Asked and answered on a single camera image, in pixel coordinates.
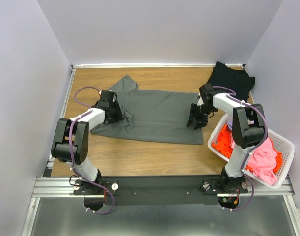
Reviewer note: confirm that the orange t shirt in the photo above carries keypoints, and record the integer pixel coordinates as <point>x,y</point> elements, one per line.
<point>224,143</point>

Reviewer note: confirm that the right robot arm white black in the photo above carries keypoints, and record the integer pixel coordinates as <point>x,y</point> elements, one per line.
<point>249,129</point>

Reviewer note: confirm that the grey t shirt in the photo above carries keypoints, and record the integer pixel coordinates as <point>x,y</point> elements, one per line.
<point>151,115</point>

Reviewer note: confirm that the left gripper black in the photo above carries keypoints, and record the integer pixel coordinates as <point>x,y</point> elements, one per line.
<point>119,115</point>

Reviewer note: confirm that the purple garment in basket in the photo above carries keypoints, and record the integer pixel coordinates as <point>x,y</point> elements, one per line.
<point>229,124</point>

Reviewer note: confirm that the pink t shirt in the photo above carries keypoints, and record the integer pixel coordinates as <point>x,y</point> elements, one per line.
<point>265,162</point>

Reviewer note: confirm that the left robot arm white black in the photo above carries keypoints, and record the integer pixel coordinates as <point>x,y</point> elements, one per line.
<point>71,138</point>

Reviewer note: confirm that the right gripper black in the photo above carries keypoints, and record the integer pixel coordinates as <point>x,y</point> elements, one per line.
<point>202,122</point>

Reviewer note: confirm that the white plastic laundry basket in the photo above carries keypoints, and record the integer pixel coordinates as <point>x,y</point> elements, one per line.
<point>282,145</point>

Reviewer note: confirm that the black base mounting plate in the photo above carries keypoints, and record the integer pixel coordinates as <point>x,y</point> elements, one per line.
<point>160,190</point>

